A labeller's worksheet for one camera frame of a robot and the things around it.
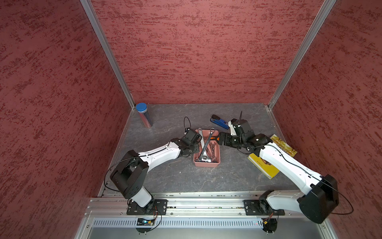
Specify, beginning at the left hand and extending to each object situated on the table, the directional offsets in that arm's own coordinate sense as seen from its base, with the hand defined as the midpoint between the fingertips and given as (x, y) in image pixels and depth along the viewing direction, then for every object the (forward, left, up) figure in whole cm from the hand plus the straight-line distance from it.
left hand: (194, 149), depth 88 cm
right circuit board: (-37, -36, -4) cm, 52 cm away
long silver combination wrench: (-3, -8, -4) cm, 10 cm away
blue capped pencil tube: (+22, +34, +13) cm, 42 cm away
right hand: (-1, -15, +10) cm, 18 cm away
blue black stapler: (+27, -17, -4) cm, 32 cm away
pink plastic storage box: (-1, -9, -5) cm, 10 cm away
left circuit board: (-36, +26, -8) cm, 45 cm away
